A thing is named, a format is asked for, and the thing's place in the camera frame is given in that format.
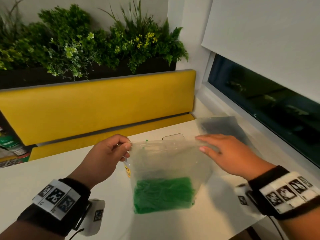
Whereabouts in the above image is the person's right hand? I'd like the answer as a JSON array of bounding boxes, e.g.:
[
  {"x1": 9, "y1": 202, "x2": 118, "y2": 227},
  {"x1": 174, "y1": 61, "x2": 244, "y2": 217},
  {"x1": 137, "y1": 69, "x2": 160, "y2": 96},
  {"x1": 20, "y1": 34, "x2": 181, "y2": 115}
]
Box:
[{"x1": 195, "y1": 134, "x2": 275, "y2": 182}]

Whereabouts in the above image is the person's left hand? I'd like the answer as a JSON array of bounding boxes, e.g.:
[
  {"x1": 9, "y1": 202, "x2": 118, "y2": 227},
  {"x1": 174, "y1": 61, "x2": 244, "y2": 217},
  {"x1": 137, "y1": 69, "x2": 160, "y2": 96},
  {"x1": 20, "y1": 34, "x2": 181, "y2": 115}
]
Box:
[{"x1": 67, "y1": 134, "x2": 132, "y2": 189}]

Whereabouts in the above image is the frosted clear plastic bag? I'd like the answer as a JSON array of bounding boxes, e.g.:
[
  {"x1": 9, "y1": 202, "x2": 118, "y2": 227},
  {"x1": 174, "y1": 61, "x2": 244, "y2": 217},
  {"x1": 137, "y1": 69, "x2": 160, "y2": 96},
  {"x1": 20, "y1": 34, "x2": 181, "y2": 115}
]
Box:
[{"x1": 195, "y1": 116, "x2": 263, "y2": 158}]

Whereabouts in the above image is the stack of black straws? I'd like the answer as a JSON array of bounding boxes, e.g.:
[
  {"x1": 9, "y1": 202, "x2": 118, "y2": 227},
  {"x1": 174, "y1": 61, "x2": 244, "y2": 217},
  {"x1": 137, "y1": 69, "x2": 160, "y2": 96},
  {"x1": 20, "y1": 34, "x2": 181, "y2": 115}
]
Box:
[{"x1": 201, "y1": 119, "x2": 248, "y2": 146}]

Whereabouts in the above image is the thin clear plastic bag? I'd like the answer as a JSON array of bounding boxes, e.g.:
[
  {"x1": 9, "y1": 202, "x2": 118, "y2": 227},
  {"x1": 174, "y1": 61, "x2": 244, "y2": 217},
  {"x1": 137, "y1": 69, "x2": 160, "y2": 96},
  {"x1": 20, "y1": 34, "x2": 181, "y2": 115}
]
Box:
[{"x1": 124, "y1": 138, "x2": 221, "y2": 215}]

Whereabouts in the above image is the square clear holder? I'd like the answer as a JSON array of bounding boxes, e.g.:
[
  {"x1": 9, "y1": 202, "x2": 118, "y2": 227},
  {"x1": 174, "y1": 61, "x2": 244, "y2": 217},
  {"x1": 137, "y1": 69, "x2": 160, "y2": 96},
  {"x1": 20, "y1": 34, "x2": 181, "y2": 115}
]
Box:
[{"x1": 162, "y1": 133, "x2": 185, "y2": 141}]

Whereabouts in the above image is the pile of green straws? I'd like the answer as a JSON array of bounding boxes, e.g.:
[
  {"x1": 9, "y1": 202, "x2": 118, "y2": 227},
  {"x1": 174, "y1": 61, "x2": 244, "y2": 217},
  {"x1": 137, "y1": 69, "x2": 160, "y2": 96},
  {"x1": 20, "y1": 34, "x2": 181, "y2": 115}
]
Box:
[{"x1": 133, "y1": 177, "x2": 196, "y2": 214}]

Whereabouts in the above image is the person's right forearm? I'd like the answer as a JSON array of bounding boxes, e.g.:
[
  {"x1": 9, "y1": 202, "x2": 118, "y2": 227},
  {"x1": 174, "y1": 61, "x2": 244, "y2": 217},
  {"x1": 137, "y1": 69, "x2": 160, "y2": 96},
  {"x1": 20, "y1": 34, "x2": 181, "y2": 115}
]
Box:
[{"x1": 277, "y1": 209, "x2": 320, "y2": 240}]

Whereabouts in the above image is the person's left forearm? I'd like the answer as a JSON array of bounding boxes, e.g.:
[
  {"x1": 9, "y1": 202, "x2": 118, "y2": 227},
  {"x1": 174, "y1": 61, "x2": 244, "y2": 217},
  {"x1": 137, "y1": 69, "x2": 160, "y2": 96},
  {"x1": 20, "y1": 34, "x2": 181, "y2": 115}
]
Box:
[{"x1": 0, "y1": 219, "x2": 65, "y2": 240}]

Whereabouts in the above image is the yellow bench seat cushion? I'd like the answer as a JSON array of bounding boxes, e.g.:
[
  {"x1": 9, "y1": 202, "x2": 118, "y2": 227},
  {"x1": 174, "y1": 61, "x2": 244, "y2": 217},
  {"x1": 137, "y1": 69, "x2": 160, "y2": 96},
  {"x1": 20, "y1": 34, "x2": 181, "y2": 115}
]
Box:
[{"x1": 29, "y1": 113, "x2": 195, "y2": 162}]

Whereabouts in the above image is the yellow bench seat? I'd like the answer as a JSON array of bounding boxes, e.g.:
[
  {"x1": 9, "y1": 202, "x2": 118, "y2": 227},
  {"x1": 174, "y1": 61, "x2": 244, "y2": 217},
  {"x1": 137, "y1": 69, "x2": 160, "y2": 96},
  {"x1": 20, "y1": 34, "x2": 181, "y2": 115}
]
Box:
[{"x1": 0, "y1": 69, "x2": 197, "y2": 147}]

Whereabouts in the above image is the white table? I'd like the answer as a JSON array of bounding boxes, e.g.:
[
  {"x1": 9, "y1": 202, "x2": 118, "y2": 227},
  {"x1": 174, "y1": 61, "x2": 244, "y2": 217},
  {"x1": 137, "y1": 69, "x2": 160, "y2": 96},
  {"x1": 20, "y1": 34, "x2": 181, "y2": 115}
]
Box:
[{"x1": 0, "y1": 120, "x2": 269, "y2": 240}]

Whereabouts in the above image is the black left wristband with markers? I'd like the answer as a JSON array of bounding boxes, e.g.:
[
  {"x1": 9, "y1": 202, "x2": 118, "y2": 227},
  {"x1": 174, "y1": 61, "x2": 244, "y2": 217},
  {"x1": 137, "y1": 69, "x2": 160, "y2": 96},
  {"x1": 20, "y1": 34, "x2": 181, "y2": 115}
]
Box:
[{"x1": 17, "y1": 177, "x2": 91, "y2": 237}]

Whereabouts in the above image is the black wristband with markers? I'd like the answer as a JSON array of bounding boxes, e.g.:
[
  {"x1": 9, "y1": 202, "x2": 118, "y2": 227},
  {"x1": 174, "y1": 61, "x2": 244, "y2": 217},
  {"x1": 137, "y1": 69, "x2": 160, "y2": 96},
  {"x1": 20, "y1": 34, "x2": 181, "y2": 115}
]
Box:
[
  {"x1": 17, "y1": 177, "x2": 91, "y2": 237},
  {"x1": 247, "y1": 165, "x2": 320, "y2": 221}
]

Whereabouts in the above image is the dark window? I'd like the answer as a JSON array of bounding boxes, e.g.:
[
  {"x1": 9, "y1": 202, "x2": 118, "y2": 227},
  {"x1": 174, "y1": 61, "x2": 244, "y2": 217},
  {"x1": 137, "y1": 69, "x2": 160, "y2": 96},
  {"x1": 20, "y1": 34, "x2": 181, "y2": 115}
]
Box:
[{"x1": 207, "y1": 54, "x2": 320, "y2": 169}]

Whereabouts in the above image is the black right wristband with markers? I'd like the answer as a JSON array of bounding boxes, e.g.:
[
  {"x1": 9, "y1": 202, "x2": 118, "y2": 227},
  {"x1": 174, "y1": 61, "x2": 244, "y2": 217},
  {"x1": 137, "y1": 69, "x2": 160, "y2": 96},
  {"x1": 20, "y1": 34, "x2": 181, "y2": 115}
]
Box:
[{"x1": 247, "y1": 165, "x2": 320, "y2": 221}]

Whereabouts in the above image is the green fire extinguisher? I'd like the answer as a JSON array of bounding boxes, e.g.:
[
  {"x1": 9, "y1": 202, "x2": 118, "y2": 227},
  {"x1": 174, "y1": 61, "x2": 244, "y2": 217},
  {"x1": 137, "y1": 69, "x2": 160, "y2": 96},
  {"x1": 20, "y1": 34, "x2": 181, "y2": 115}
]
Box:
[{"x1": 0, "y1": 133, "x2": 27, "y2": 157}]

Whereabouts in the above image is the white roller blind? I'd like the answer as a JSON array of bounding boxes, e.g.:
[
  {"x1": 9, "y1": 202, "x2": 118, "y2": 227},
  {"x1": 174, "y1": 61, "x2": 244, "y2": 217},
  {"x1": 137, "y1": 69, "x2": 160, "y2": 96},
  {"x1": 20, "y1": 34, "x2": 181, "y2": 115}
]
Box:
[{"x1": 201, "y1": 0, "x2": 320, "y2": 104}]

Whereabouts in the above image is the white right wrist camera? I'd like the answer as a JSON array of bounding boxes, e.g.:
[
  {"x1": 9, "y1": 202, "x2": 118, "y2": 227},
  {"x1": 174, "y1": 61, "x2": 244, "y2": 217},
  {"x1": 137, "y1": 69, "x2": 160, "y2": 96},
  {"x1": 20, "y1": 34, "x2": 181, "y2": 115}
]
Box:
[{"x1": 234, "y1": 183, "x2": 258, "y2": 213}]

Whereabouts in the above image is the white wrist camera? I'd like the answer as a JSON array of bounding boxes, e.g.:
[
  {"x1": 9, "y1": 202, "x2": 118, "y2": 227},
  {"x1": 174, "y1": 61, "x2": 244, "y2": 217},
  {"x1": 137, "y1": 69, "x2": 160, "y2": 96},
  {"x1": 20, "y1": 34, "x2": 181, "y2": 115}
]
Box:
[
  {"x1": 79, "y1": 198, "x2": 106, "y2": 237},
  {"x1": 234, "y1": 183, "x2": 258, "y2": 213}
]

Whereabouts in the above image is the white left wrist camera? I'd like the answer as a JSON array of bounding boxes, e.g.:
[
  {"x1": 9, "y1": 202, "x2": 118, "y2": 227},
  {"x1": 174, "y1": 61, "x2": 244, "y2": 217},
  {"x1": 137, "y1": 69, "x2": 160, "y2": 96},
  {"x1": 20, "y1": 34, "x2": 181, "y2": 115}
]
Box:
[{"x1": 79, "y1": 198, "x2": 106, "y2": 237}]

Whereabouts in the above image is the black left camera cable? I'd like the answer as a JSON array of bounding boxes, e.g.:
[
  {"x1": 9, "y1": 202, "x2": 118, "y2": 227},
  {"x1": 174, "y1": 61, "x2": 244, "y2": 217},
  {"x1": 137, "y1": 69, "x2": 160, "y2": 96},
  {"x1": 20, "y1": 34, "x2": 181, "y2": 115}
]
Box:
[{"x1": 68, "y1": 228, "x2": 85, "y2": 240}]

